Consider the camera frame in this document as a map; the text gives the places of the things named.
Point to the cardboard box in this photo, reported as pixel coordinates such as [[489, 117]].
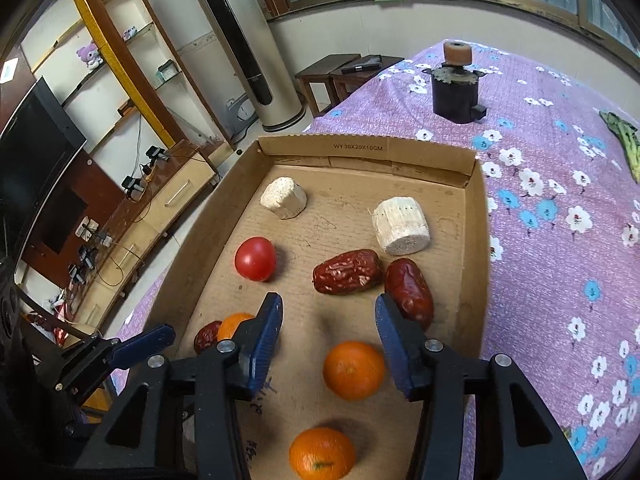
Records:
[[320, 237]]

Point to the white wall switch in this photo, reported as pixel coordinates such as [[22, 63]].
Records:
[[9, 69]]

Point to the small orange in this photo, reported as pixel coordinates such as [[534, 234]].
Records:
[[232, 325]]

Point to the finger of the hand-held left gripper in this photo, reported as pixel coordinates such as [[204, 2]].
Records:
[[145, 342]]

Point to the green bitter gourd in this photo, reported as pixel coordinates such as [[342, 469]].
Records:
[[625, 140]]

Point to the large orange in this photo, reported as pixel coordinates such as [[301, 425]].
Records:
[[354, 370], [322, 452]]

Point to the gray flat device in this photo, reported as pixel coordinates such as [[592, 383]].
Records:
[[240, 110]]

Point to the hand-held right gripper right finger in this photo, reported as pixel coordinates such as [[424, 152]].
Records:
[[395, 355]]

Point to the white power strip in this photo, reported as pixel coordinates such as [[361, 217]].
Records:
[[90, 230]]

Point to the brown spool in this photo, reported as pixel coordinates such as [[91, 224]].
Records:
[[457, 53]]

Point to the wall shelf unit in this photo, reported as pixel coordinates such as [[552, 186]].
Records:
[[100, 35]]

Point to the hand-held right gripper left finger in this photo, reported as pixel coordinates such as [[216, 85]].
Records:
[[265, 340]]

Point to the black flat television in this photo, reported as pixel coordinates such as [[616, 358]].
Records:
[[35, 160]]

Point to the red tomato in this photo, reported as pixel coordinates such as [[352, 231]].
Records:
[[256, 258]]

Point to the tower air conditioner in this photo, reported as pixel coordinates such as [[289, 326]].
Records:
[[260, 35]]

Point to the black cylinder motor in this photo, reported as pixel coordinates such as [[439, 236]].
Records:
[[452, 95]]

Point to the wooden tv cabinet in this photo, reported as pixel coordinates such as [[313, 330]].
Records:
[[170, 192]]

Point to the black power adapter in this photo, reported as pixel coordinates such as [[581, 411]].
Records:
[[153, 153], [133, 188]]

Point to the red date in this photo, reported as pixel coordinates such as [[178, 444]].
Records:
[[410, 292], [347, 271], [206, 337]]

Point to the purple plush toy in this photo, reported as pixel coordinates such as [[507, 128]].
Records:
[[90, 55]]

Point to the black remote control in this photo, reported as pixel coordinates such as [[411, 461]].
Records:
[[360, 65]]

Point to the small green white box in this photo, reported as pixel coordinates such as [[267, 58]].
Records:
[[167, 70]]

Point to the dark wooden stool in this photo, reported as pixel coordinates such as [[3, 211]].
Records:
[[350, 80], [320, 67]]

